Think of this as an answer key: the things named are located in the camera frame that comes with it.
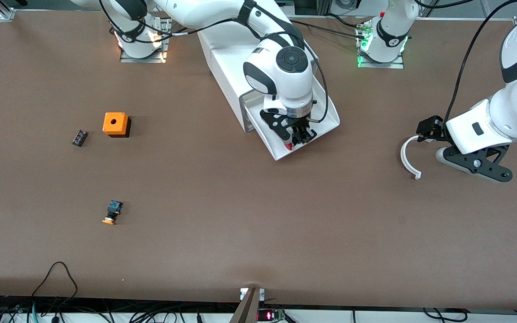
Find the white plastic drawer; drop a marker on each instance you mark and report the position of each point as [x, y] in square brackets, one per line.
[326, 121]

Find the circuit board with red light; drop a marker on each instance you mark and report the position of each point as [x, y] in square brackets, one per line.
[271, 315]

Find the black cylindrical capacitor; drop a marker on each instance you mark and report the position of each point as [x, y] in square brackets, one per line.
[80, 138]

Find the white drawer cabinet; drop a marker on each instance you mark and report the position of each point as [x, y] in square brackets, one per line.
[227, 63]

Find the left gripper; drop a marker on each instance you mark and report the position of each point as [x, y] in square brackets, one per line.
[430, 126]

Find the red push button switch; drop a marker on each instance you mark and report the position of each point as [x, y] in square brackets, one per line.
[288, 146]

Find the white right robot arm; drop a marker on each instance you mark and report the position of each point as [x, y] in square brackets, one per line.
[281, 76]

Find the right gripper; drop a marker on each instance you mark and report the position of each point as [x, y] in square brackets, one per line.
[300, 124]

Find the grey camera stand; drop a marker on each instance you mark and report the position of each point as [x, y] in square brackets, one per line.
[246, 307]

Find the white curved plastic arc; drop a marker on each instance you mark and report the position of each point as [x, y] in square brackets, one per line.
[405, 161]

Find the orange push button switch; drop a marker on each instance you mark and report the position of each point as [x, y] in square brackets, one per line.
[114, 211]

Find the orange button enclosure box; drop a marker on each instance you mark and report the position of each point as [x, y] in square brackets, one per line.
[115, 123]

